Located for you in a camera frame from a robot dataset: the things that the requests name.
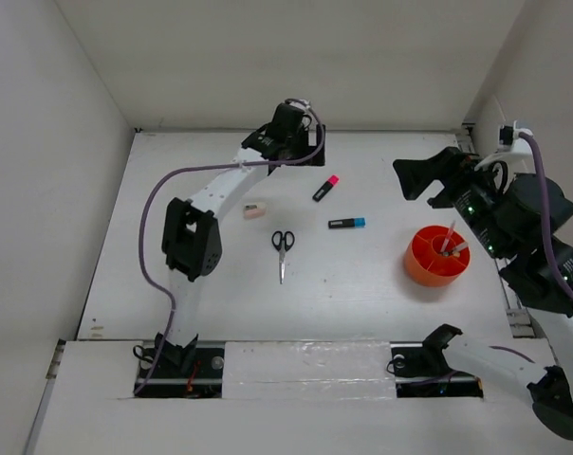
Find black front mounting rail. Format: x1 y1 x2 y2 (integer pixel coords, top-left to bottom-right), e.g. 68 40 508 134
133 341 484 401

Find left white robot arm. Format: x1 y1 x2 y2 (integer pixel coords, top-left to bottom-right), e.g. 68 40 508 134
157 99 325 376

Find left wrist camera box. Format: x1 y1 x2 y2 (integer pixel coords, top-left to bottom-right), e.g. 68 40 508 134
285 98 311 111

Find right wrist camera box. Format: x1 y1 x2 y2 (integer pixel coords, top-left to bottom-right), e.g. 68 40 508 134
474 120 533 171

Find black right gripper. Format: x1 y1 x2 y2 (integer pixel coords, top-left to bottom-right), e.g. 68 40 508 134
393 142 508 257

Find orange round organizer container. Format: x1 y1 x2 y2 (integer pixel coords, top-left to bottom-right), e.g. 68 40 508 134
403 226 471 287

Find pink white stapler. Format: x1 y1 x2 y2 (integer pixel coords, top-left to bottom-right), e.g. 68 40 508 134
243 202 268 220

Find black handled scissors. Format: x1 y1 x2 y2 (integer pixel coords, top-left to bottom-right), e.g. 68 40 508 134
271 230 295 284

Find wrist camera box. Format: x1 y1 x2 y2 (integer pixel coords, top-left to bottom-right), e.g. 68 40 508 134
285 98 311 111
474 120 533 171

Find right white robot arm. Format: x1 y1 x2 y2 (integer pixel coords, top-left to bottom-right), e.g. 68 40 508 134
393 147 573 441

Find pink black highlighter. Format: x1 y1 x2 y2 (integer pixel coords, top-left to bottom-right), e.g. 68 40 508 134
312 175 340 202

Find blue black highlighter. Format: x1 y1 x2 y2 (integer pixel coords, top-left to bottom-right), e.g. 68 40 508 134
327 217 366 229

